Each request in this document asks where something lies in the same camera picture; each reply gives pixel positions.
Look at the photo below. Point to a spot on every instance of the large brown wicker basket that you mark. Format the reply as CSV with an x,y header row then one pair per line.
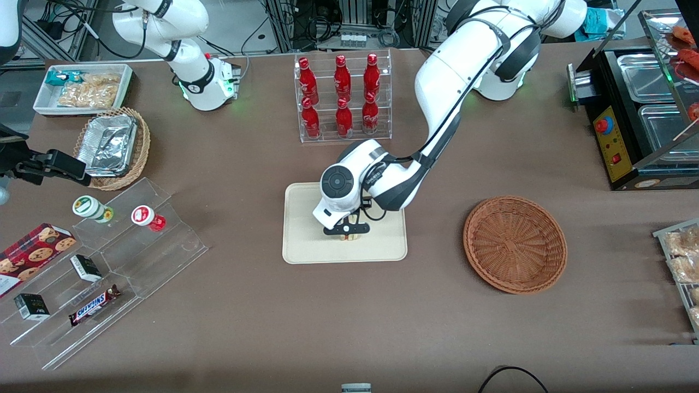
x,y
513,245

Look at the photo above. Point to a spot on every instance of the teal snack packet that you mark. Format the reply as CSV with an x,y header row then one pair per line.
x,y
57,78

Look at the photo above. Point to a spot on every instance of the white power strip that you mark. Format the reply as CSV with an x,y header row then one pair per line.
x,y
353,40

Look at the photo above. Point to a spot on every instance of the snickers chocolate bar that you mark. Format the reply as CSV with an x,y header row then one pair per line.
x,y
93,305

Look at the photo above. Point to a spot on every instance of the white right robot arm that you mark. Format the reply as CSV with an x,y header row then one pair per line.
x,y
191,71

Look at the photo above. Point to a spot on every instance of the small tan wicker basket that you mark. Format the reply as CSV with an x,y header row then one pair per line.
x,y
143,142

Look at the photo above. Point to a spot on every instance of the steel food pan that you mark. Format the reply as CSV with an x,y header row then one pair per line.
x,y
663,128
644,79

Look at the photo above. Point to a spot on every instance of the small grey white object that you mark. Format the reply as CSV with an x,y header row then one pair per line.
x,y
356,388

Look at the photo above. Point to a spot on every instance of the red cola bottle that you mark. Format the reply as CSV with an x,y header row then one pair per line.
x,y
308,82
342,79
311,123
344,121
372,76
370,117

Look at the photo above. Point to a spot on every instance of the clear acrylic bottle rack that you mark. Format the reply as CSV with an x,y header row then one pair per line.
x,y
327,139

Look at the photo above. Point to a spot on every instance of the red plaid cookie box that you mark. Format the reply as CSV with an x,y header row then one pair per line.
x,y
33,254

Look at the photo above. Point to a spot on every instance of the green lidded yogurt cup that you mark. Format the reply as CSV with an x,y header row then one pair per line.
x,y
87,207

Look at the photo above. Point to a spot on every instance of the small black box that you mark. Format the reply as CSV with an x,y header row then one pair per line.
x,y
31,307
86,267

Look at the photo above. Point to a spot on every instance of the black hot food display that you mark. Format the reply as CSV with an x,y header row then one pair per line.
x,y
620,169

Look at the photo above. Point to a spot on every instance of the tray of wrapped pastries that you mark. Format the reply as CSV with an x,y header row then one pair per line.
x,y
674,284

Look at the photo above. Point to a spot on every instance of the teal plastic bag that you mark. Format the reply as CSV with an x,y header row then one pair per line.
x,y
603,24

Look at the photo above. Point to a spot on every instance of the beige plastic tray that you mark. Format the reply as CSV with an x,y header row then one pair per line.
x,y
306,240

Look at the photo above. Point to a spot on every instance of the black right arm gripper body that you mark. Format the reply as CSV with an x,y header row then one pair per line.
x,y
12,156

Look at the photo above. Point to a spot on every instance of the red lidded yogurt cup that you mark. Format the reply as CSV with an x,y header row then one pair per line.
x,y
143,215

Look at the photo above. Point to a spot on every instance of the aluminium frame rack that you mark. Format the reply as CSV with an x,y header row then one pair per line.
x,y
281,24

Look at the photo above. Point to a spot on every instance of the silver foil tray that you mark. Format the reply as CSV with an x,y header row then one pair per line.
x,y
106,144

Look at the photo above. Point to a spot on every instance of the triangular sandwich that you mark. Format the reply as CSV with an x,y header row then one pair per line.
x,y
349,237

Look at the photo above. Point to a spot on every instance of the clear acrylic stepped stand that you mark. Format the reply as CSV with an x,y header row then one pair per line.
x,y
60,344
164,256

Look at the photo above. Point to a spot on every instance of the bagged bread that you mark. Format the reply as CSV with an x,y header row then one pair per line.
x,y
694,296
695,316
685,243
687,270

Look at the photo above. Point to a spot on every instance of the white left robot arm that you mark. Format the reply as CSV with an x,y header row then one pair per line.
x,y
448,82

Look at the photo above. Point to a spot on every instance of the clear bag of chips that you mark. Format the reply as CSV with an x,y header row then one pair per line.
x,y
90,93

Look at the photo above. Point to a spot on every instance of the white rectangular snack tray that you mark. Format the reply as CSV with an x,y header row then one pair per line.
x,y
43,103

